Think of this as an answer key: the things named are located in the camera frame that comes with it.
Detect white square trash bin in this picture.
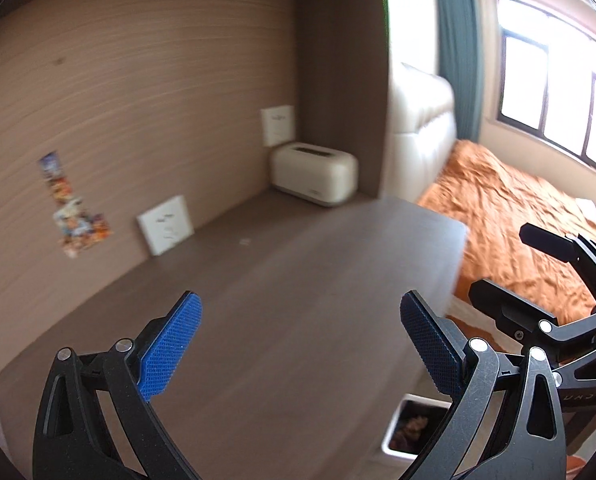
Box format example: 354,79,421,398
378,393,451,463

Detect anime sticker strip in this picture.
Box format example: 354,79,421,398
38,152,112,259

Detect cream padded headboard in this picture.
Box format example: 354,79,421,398
383,64,456,203

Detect cream white toaster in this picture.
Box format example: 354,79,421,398
270,142,359,207

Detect teal curtain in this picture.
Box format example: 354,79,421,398
437,0,484,142

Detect white wall socket lower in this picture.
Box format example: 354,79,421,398
136,195,195,257

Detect window with dark frame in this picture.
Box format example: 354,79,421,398
496,0,596,170

